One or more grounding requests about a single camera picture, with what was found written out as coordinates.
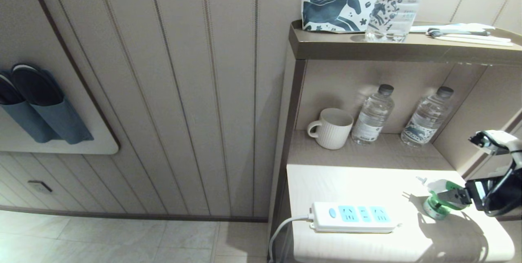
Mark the green mosquito repellent plug-in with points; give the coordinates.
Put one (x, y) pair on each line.
(434, 210)

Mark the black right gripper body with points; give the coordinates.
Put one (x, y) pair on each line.
(505, 195)

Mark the plain label water bottle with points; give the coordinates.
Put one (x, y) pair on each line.
(373, 118)

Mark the white ribbed mug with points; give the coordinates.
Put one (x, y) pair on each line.
(332, 134)

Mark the horse print pouch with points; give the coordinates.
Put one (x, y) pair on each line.
(338, 6)

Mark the dark slippers in blue holder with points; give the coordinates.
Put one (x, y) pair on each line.
(65, 122)

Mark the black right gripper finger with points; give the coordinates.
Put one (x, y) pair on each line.
(458, 192)
(456, 202)

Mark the blue fabric slipper pouch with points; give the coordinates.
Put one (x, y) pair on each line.
(24, 124)

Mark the beige wooden shelf nightstand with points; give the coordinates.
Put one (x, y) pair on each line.
(367, 47)

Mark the white blue power strip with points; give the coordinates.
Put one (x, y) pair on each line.
(355, 224)

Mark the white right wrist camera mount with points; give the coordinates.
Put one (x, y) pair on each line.
(499, 138)

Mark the large clear water bottle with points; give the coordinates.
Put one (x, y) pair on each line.
(397, 10)

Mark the white wrapped toothbrush stick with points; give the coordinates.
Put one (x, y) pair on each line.
(477, 39)

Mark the black slipper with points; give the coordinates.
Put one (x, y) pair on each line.
(8, 91)
(36, 85)

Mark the white wrapped toiletry packet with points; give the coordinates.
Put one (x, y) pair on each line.
(456, 27)

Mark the patterned label water bottle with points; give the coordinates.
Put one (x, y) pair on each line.
(426, 122)

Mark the grey wall socket plate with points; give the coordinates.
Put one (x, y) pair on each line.
(40, 186)

